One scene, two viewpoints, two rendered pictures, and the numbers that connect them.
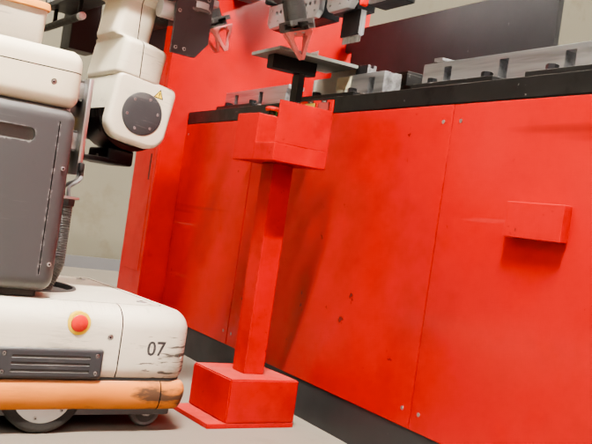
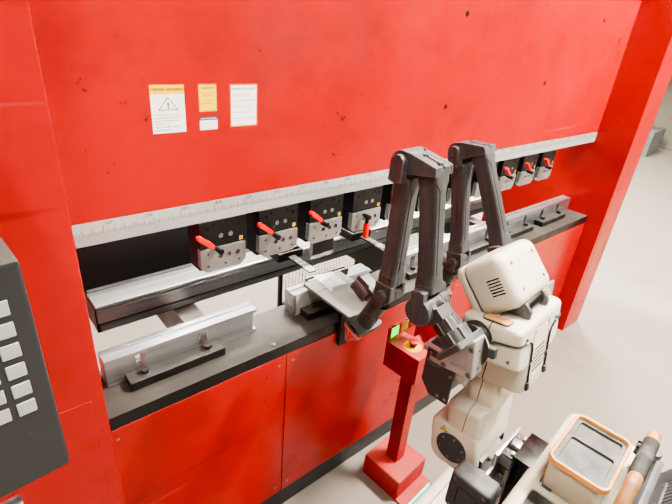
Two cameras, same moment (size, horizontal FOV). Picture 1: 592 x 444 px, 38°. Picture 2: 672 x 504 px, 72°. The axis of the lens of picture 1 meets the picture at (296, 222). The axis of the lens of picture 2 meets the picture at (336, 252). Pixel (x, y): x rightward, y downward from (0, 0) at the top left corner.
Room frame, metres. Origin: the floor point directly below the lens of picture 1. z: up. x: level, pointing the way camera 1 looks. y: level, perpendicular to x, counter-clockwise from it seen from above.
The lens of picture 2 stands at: (2.90, 1.45, 1.89)
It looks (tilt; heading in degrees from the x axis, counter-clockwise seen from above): 27 degrees down; 257
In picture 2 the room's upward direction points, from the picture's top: 5 degrees clockwise
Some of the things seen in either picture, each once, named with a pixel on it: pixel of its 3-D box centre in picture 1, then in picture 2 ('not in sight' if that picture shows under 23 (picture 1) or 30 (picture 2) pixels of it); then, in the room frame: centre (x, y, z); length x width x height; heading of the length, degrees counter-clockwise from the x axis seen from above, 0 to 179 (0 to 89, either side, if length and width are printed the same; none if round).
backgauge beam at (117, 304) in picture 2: not in sight; (344, 239); (2.41, -0.55, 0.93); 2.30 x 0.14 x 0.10; 30
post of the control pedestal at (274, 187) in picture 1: (262, 268); (403, 412); (2.22, 0.07, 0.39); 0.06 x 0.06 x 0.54; 34
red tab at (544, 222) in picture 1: (536, 221); not in sight; (1.64, -0.45, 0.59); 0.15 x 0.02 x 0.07; 30
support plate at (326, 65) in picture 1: (304, 60); (344, 293); (2.54, 0.04, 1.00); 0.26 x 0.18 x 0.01; 120
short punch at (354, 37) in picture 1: (352, 27); (321, 245); (2.61, -0.09, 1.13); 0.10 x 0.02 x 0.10; 30
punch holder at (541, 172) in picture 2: not in sight; (540, 163); (1.24, -0.86, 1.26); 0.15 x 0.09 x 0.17; 30
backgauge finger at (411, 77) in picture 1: (389, 77); (293, 256); (2.70, -0.23, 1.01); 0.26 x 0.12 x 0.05; 120
